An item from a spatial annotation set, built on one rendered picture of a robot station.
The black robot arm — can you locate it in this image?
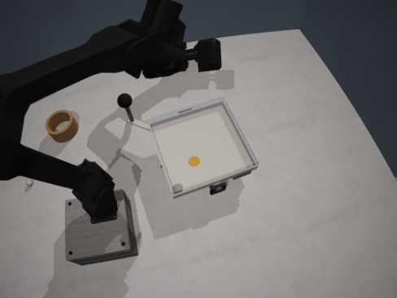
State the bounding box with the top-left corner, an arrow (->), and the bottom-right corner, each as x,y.
0,0 -> 187,224

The brown tape roll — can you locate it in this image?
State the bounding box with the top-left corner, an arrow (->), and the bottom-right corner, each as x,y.
46,110 -> 78,142

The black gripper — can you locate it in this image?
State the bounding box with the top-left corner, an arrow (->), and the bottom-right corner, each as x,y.
142,38 -> 221,79

